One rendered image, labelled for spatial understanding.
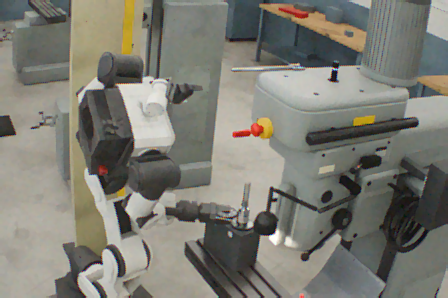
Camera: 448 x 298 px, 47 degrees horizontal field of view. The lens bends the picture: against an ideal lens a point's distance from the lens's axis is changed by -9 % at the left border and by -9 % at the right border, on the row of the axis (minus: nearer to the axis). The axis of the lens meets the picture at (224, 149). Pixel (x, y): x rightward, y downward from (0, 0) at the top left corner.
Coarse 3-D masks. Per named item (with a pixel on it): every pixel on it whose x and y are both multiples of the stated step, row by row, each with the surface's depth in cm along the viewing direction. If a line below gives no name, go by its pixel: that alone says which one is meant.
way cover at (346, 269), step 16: (336, 256) 226; (352, 256) 220; (320, 272) 230; (336, 272) 224; (352, 272) 218; (368, 272) 212; (304, 288) 230; (320, 288) 225; (336, 288) 221; (352, 288) 215; (368, 288) 209
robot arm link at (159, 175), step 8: (160, 160) 178; (168, 160) 179; (144, 168) 172; (152, 168) 173; (160, 168) 175; (168, 168) 176; (144, 176) 171; (152, 176) 173; (160, 176) 174; (168, 176) 176; (152, 184) 173; (160, 184) 175; (168, 184) 177; (144, 192) 180; (152, 192) 179; (160, 192) 180; (152, 200) 183
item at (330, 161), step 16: (272, 144) 174; (352, 144) 162; (368, 144) 165; (384, 144) 169; (288, 160) 168; (304, 160) 161; (320, 160) 157; (336, 160) 161; (352, 160) 164; (384, 160) 173; (320, 176) 160
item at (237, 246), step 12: (228, 204) 242; (216, 216) 233; (228, 216) 231; (216, 228) 233; (228, 228) 226; (240, 228) 224; (252, 228) 227; (204, 240) 242; (216, 240) 235; (228, 240) 228; (240, 240) 222; (252, 240) 228; (216, 252) 237; (228, 252) 230; (240, 252) 226; (252, 252) 231; (228, 264) 232; (240, 264) 229; (252, 264) 235
